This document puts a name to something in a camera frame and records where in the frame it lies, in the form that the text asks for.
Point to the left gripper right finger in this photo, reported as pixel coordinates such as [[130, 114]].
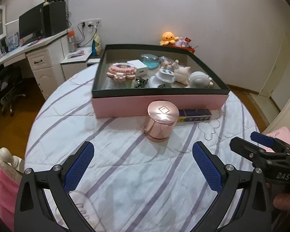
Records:
[[242, 202]]

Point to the black computer tower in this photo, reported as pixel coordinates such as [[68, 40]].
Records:
[[54, 18]]

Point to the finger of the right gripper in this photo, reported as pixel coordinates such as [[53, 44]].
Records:
[[257, 155], [275, 144]]

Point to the white door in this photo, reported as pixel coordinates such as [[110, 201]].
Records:
[[274, 78]]

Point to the clear glass bottle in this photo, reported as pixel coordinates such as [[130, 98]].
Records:
[[164, 58]]

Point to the white pig figurine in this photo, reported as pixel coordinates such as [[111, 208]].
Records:
[[182, 74]]

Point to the white round lamp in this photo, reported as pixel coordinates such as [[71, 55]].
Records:
[[199, 80]]

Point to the white desk with drawers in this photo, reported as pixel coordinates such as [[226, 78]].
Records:
[[44, 57]]

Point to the pink blanket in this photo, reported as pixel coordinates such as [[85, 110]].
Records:
[[8, 195]]

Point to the orange octopus plush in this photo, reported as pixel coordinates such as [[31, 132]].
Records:
[[168, 38]]

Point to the white square charger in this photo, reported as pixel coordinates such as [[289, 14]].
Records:
[[141, 68]]

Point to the red toy storage box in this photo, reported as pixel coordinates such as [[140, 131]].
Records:
[[190, 49]]

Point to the black computer monitor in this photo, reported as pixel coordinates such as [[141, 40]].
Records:
[[30, 25]]

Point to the bottle with orange cap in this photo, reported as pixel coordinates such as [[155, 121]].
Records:
[[72, 41]]

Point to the purple plush toy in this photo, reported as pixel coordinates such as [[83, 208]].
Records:
[[181, 43]]

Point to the small pink doll figures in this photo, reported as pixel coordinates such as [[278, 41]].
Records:
[[168, 65]]

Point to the pink quilt with writing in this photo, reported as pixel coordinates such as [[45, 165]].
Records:
[[282, 133]]

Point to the pink brick cake toy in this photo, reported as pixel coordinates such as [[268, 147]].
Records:
[[121, 72]]

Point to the black hair clip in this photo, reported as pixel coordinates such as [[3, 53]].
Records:
[[141, 83]]

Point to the white wall power outlet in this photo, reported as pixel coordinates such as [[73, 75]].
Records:
[[91, 22]]

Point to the pink box with black rim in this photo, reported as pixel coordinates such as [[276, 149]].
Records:
[[112, 99]]

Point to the striped white quilt cover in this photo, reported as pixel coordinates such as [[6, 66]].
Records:
[[133, 183]]

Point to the white plug-in device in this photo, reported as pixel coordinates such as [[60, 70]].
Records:
[[162, 77]]

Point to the yellow blue snack bag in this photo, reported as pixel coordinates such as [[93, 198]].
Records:
[[96, 45]]

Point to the teal heart-shaped case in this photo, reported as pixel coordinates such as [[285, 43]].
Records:
[[151, 61]]

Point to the blue rectangular box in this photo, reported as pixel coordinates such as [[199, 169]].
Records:
[[194, 115]]

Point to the white bed post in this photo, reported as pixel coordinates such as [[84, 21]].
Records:
[[14, 161]]

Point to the white small side cabinet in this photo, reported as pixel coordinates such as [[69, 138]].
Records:
[[75, 62]]

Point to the black office chair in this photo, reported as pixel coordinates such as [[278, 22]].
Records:
[[11, 87]]

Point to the rose gold round tin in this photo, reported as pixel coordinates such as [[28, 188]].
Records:
[[160, 120]]

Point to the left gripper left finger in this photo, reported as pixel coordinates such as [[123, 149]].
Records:
[[32, 210]]

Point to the person's right hand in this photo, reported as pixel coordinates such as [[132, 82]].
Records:
[[279, 196]]

